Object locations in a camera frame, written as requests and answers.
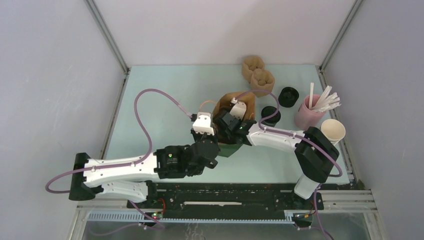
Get green paper bag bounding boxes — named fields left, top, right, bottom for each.
left=198, top=91, right=256, bottom=158

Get black paper coffee cup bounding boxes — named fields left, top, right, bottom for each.
left=262, top=118, right=280, bottom=127

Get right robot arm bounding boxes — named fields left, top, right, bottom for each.
left=213, top=110, right=340, bottom=209

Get stacked brown cup carriers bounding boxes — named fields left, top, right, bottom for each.
left=241, top=55, right=276, bottom=98

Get stack of black lids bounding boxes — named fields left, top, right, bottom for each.
left=278, top=86, right=299, bottom=108

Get pink straw holder cup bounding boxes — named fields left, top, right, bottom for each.
left=294, top=95, right=327, bottom=131

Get single white straw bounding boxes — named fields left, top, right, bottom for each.
left=308, top=82, right=315, bottom=110

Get bundle of white straws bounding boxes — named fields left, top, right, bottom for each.
left=311, top=86, right=342, bottom=113

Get stack of paper cups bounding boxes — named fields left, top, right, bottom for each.
left=319, top=119, right=346, bottom=146

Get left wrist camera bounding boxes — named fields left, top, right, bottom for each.
left=192, top=111, right=216, bottom=136

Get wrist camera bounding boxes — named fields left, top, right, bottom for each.
left=192, top=111, right=216, bottom=136
left=229, top=98, right=247, bottom=120

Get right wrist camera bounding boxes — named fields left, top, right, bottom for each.
left=229, top=98, right=247, bottom=120

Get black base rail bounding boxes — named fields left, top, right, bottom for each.
left=126, top=182, right=324, bottom=221

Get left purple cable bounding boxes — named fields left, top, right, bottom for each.
left=45, top=88, right=195, bottom=195

